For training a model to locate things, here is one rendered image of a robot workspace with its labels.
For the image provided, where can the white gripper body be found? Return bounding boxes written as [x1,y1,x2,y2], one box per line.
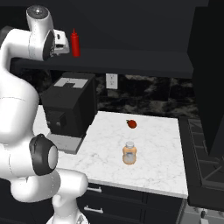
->
[53,41,71,57]

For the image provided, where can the red ketchup bottle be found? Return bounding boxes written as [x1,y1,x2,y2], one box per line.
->
[70,28,82,58]

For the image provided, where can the orange condiment bottle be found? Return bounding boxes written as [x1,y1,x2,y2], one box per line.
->
[122,140,138,166]

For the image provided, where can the black base cabinet door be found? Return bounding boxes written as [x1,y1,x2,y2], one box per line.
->
[143,192,186,224]

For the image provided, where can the black coffee machine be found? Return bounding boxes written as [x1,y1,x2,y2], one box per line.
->
[39,72,99,155]

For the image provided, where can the red tomato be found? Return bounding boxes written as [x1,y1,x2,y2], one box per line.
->
[125,118,138,130]

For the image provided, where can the black drawer front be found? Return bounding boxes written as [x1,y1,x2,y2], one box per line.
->
[76,193,146,224]
[86,182,146,203]

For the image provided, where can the black stove hob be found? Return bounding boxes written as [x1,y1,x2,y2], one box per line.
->
[178,115,224,213]

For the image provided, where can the white wall outlet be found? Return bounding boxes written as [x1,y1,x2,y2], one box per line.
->
[105,73,119,90]

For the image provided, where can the black open wall cabinet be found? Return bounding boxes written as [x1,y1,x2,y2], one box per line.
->
[10,0,210,80]

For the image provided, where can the silver drawer handle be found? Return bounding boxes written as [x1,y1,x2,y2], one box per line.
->
[87,186,103,194]
[83,205,105,214]

